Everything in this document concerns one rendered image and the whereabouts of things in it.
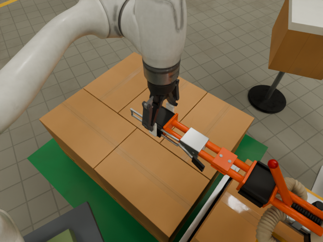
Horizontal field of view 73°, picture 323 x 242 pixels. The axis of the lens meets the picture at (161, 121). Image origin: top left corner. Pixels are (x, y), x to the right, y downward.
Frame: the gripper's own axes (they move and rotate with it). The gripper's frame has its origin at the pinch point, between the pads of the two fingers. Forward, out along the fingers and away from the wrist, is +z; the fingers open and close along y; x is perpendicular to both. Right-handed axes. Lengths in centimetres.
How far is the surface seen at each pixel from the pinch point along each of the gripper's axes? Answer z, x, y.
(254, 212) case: 27.7, -41.1, 4.8
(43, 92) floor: 122, 182, 13
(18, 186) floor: 123, 105, -61
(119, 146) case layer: 68, 39, 4
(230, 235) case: 27.7, -37.8, -7.6
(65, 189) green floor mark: 122, 72, -38
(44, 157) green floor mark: 122, 112, -32
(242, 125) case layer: 68, -16, 71
